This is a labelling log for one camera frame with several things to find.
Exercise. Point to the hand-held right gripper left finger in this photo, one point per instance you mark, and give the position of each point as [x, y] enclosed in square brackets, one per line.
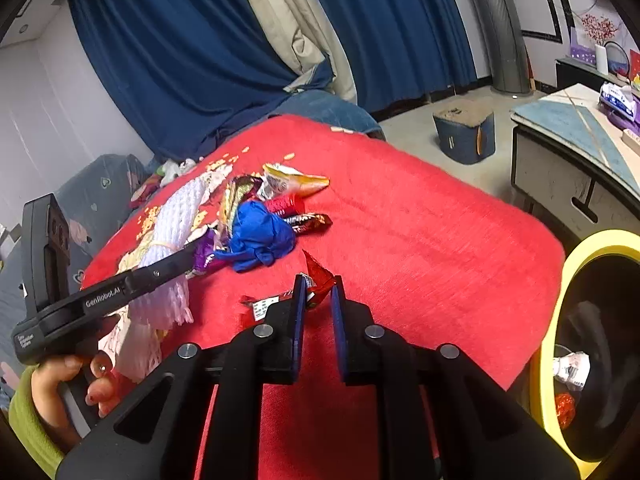
[300, 310]

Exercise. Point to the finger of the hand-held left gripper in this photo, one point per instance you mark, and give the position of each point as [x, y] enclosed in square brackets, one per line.
[165, 270]

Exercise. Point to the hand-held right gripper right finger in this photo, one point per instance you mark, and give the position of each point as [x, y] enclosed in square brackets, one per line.
[337, 332]

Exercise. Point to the red snack wrapper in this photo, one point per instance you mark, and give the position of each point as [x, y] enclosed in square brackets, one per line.
[318, 280]

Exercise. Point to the purple candy wrapper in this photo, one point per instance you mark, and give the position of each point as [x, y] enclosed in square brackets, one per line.
[205, 255]

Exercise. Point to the red plastic bottle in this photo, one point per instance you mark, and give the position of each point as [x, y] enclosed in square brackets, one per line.
[282, 205]

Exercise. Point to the yellow rimmed trash bin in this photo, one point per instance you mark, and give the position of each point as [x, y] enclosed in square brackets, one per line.
[600, 242]

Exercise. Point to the person's left forearm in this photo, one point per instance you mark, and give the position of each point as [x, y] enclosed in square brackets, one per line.
[30, 430]

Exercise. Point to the person's left hand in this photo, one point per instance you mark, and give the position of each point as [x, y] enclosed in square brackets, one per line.
[50, 400]

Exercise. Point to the white foam net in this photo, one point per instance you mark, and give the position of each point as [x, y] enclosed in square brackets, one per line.
[172, 210]
[150, 350]

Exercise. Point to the grey heart print sofa cover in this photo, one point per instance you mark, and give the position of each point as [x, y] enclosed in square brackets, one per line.
[95, 195]

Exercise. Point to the blue plastic bag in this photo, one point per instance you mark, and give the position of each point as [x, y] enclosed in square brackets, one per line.
[260, 235]

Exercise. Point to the dark brown candy wrapper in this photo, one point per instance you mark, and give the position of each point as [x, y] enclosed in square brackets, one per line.
[310, 222]

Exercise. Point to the white green plush toy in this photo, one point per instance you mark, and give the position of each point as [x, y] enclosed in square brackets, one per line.
[172, 170]

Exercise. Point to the gold striped wrapper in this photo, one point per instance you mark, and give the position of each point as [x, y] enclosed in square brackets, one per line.
[237, 195]

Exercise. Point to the yellow white snack packet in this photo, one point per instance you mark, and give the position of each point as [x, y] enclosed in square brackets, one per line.
[290, 182]

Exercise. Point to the blue denim sofa cover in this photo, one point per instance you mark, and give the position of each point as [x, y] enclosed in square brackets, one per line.
[325, 110]

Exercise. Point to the wide blue curtain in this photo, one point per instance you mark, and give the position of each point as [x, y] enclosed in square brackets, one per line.
[175, 60]

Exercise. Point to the blue storage box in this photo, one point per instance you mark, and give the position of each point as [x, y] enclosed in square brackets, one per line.
[462, 135]

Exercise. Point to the crumpled white wrapper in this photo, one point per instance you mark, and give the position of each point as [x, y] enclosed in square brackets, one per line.
[570, 367]

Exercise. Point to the shiny red foil wrapper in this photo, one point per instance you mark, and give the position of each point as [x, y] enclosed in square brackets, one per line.
[566, 410]

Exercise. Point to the beige curtain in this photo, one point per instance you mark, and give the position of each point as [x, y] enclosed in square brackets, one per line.
[300, 25]

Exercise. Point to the narrow blue curtain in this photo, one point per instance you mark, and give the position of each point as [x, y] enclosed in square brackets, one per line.
[400, 25]

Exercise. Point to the blue and cream coffee table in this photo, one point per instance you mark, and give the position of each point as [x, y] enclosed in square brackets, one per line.
[560, 125]

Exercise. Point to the grey tower air conditioner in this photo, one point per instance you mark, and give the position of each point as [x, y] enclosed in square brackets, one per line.
[502, 35]

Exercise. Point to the dark tv cabinet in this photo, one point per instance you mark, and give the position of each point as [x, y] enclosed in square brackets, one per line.
[575, 72]

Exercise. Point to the beige power strip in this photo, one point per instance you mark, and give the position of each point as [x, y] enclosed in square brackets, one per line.
[631, 136]

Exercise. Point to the purple backpack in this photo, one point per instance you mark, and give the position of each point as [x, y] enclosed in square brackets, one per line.
[622, 120]

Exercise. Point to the white blue tissue pack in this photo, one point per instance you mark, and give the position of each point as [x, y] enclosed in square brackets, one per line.
[617, 97]

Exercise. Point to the purple card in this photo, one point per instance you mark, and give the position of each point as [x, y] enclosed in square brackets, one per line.
[582, 50]

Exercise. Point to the white vase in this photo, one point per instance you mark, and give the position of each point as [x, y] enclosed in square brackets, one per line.
[601, 60]

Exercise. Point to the round desk ornament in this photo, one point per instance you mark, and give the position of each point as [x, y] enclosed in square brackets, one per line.
[619, 57]

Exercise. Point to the red framed painting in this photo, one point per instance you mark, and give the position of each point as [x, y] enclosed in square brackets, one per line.
[635, 65]

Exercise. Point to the red blossom branches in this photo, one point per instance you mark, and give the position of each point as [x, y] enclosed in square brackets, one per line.
[600, 27]

